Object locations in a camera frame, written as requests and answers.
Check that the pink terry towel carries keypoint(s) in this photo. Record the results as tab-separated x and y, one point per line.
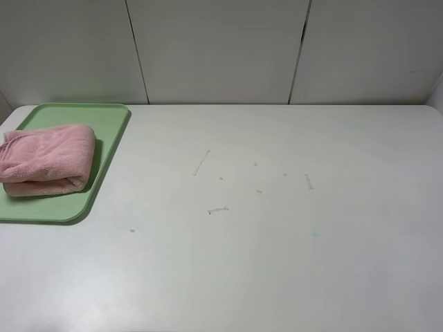
47	162

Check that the green plastic tray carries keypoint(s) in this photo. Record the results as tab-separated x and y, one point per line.
108	122

